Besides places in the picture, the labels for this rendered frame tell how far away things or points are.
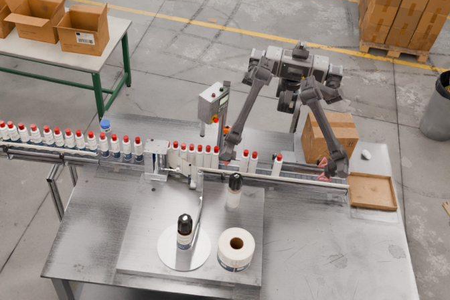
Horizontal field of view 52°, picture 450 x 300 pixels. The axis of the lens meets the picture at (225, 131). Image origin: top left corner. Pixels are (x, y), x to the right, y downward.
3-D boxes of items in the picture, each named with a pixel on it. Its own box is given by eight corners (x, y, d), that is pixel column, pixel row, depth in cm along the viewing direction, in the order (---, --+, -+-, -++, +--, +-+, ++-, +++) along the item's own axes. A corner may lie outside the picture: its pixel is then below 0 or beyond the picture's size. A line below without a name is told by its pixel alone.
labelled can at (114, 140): (112, 159, 302) (108, 138, 287) (114, 153, 306) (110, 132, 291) (119, 160, 302) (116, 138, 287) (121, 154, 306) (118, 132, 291)
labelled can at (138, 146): (134, 161, 302) (132, 140, 287) (136, 155, 306) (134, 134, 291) (142, 163, 302) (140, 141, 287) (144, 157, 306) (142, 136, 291)
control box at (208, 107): (197, 118, 278) (198, 94, 264) (215, 104, 287) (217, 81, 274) (209, 126, 274) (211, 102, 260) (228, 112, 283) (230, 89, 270)
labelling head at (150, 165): (144, 179, 293) (142, 152, 274) (148, 163, 302) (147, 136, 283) (166, 181, 293) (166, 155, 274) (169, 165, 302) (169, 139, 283)
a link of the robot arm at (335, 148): (318, 85, 246) (300, 92, 252) (316, 89, 242) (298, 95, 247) (349, 153, 256) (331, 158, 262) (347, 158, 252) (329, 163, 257)
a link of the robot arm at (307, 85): (312, 70, 245) (295, 77, 251) (317, 94, 241) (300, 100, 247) (342, 88, 281) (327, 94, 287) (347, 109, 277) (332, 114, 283)
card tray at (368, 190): (349, 205, 298) (351, 201, 295) (346, 174, 316) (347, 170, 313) (396, 211, 298) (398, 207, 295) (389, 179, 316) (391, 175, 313)
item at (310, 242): (40, 277, 250) (39, 275, 248) (105, 112, 341) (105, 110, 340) (422, 323, 250) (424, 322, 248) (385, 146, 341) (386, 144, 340)
